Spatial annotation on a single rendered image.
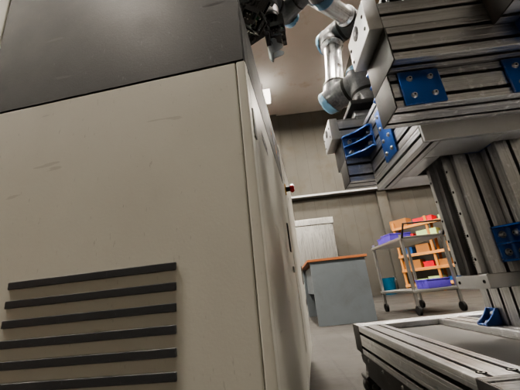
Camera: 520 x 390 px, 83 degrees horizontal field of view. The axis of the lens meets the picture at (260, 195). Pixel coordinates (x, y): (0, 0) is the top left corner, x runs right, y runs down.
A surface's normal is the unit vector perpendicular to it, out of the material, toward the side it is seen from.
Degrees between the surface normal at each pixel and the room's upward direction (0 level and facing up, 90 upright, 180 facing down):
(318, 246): 90
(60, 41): 90
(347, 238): 90
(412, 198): 90
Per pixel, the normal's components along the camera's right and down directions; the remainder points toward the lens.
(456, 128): -0.07, -0.31
